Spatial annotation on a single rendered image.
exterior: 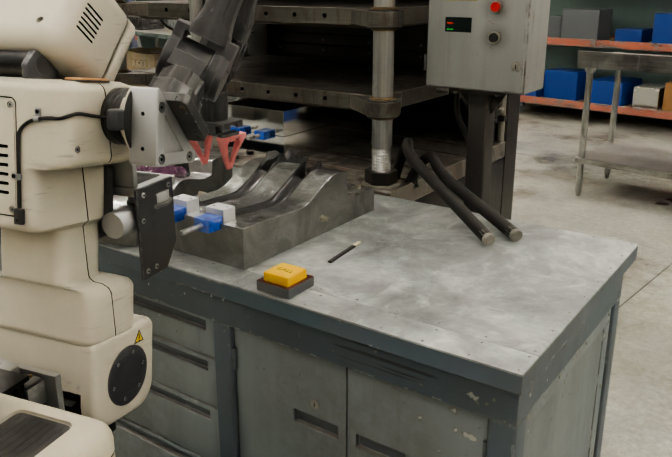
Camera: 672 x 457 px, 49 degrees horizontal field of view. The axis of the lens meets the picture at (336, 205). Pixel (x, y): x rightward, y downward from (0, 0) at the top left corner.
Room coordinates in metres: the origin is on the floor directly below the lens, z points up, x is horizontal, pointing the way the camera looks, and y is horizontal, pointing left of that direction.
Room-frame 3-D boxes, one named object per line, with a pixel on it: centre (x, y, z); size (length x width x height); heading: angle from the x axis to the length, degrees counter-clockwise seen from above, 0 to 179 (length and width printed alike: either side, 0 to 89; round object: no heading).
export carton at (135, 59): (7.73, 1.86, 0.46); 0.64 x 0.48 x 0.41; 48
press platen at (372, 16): (2.74, 0.12, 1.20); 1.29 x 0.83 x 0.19; 55
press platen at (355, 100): (2.74, 0.12, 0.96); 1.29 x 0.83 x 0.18; 55
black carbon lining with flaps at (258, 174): (1.67, 0.17, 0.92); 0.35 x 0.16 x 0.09; 145
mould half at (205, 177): (1.81, 0.49, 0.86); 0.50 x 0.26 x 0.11; 162
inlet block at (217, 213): (1.43, 0.27, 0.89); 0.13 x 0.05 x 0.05; 145
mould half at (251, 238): (1.68, 0.15, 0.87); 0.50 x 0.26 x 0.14; 145
